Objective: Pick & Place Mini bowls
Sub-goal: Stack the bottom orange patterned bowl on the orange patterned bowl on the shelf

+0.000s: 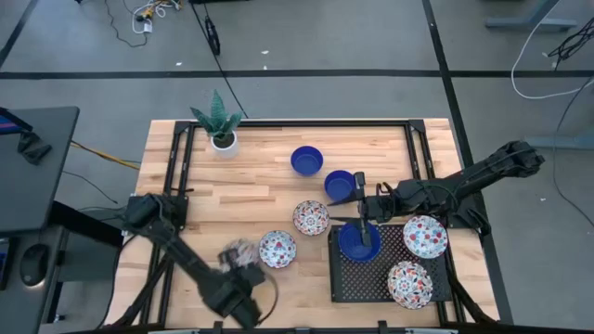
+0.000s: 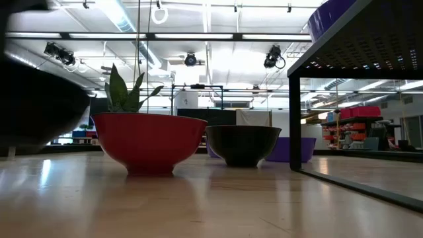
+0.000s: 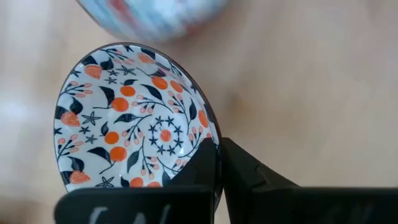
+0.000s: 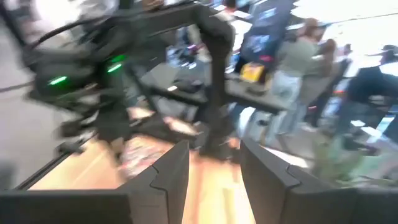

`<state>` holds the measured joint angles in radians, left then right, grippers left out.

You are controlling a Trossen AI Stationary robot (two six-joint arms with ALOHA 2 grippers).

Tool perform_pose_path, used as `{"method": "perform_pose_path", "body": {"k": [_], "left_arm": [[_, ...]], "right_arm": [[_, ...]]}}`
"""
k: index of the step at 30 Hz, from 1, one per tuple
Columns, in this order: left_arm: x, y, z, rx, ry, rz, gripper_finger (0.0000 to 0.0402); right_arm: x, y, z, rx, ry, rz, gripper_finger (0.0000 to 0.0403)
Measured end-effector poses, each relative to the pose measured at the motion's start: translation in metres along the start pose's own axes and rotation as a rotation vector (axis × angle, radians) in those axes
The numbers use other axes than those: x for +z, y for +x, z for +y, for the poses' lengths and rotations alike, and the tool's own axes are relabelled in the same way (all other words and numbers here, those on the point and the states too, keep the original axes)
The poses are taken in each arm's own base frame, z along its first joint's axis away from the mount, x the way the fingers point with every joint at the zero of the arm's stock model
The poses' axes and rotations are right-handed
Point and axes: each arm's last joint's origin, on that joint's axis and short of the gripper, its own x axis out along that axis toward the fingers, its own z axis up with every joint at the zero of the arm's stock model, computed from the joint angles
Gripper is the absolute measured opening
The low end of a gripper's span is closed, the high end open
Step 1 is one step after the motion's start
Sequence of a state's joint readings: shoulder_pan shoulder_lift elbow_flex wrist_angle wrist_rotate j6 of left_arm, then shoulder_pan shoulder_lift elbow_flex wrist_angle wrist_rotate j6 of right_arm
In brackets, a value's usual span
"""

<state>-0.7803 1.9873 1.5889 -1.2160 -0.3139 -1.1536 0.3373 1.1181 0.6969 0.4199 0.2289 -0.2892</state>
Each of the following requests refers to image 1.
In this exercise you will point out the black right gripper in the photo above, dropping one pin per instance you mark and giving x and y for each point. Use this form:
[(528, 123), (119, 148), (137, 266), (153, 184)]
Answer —
[(378, 209)]

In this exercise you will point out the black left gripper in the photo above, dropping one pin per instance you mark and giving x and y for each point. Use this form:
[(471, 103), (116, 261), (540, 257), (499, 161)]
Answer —
[(243, 260)]

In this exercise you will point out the small blue bowl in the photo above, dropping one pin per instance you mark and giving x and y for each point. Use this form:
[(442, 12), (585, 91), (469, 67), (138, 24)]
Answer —
[(350, 248), (306, 161), (339, 185)]

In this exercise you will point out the red blue floral bowl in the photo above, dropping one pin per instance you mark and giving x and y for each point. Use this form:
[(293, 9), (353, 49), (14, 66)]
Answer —
[(277, 249), (425, 236)]

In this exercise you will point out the orange grey patterned bowl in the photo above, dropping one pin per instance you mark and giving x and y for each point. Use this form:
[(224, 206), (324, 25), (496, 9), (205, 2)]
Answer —
[(311, 218), (409, 284)]

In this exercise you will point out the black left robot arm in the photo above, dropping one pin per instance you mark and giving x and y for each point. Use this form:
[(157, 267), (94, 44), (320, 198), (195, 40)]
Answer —
[(185, 257)]

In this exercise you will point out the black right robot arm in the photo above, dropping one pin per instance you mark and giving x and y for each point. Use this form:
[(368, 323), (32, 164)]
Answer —
[(487, 171)]

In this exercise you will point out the black perforated metal rack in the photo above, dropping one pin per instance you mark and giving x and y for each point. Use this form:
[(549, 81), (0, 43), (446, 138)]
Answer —
[(371, 283)]

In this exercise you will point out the white plant pot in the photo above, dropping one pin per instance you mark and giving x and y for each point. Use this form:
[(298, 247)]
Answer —
[(225, 153)]

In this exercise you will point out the green snake plant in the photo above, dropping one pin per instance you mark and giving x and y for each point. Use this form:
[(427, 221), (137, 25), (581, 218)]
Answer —
[(218, 118)]

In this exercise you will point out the black computer mouse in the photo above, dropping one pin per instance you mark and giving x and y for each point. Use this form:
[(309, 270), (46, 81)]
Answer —
[(33, 264)]

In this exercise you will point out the grey desk foot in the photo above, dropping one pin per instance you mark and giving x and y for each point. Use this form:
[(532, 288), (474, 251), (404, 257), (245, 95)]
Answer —
[(557, 141), (529, 22)]

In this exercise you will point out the black desk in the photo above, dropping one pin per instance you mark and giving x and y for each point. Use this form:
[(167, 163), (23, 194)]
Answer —
[(37, 185)]

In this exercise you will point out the small black desk object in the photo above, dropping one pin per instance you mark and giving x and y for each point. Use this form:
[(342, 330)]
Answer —
[(32, 148)]

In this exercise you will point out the black computer monitor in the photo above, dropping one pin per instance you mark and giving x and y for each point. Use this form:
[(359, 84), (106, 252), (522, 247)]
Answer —
[(9, 125)]

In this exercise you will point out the black aluminium table frame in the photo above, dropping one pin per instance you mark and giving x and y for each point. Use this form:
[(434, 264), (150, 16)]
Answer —
[(301, 123)]

